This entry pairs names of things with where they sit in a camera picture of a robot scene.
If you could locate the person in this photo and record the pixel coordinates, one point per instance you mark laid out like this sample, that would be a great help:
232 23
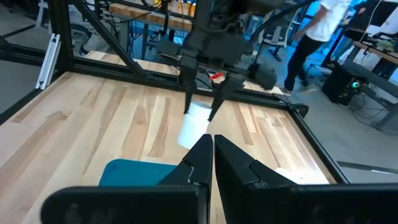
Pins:
301 56

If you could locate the teal plastic basket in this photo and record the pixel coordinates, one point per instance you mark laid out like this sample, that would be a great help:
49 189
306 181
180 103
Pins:
133 174

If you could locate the grey office chair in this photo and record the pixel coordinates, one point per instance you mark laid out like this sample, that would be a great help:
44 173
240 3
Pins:
276 34

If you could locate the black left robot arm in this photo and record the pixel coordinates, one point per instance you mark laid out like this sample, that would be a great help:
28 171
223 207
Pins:
203 15

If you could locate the grey metal desk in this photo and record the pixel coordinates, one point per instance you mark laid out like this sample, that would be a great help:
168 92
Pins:
377 79

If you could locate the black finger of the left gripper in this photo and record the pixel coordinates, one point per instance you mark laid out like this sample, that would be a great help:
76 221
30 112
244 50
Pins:
189 84
227 90

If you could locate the silver aluminium extrusion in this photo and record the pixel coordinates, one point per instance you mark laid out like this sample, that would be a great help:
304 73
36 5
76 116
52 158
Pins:
48 62

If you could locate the black aluminium table frame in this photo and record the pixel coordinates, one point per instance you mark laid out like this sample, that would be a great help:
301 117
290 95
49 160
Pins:
62 31

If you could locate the white pill bottle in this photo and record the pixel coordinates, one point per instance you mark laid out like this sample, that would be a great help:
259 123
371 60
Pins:
194 127

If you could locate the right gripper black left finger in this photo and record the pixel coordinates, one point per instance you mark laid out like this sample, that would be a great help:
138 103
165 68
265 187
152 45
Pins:
199 168

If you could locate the small red object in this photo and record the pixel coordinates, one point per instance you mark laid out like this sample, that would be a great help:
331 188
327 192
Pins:
216 76

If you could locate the black computer with blue light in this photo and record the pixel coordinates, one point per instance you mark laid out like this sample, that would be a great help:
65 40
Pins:
340 85

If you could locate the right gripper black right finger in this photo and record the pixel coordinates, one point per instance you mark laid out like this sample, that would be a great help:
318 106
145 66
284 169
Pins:
233 168

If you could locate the wooden background workbench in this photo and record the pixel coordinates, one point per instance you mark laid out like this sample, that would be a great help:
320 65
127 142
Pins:
149 17

